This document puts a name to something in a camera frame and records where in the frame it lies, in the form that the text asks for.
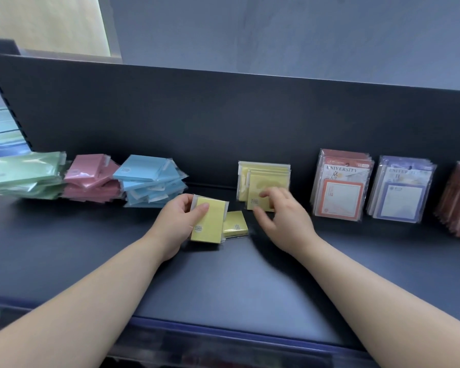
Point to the person's left hand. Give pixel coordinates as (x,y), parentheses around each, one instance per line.
(170,229)

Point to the person's right hand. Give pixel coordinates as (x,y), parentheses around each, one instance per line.
(287,226)

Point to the person's left thumb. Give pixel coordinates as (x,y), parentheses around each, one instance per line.
(199,214)

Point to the person's right thumb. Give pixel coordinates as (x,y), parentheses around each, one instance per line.
(260,220)

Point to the yellow sticky note packet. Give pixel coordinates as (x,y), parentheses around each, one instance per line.
(210,222)
(235,224)

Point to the person's right forearm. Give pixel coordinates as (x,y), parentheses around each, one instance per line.
(375,298)

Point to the person's left forearm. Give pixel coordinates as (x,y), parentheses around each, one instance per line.
(80,306)

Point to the row of yellow note packs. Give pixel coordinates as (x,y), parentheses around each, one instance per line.
(253,176)

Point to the pile of blue note packs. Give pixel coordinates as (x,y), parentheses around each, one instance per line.
(149,178)

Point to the row of orange-framed memo pads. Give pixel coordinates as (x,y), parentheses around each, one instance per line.
(341,193)

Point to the dark shelf back panel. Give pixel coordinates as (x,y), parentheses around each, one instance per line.
(214,118)

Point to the pile of pink note packs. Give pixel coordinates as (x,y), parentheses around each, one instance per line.
(90,176)

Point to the row of purple memo pads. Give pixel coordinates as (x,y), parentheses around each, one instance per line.
(402,195)

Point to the pile of green note packs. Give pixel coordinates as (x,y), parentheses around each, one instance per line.
(22,174)

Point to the blurred packets on neighbouring shelf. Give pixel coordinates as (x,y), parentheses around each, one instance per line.
(1,130)

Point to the blue shelf edge rail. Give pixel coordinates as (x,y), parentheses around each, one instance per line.
(199,337)

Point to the slotted shelf upright post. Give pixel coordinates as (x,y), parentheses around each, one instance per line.
(7,107)

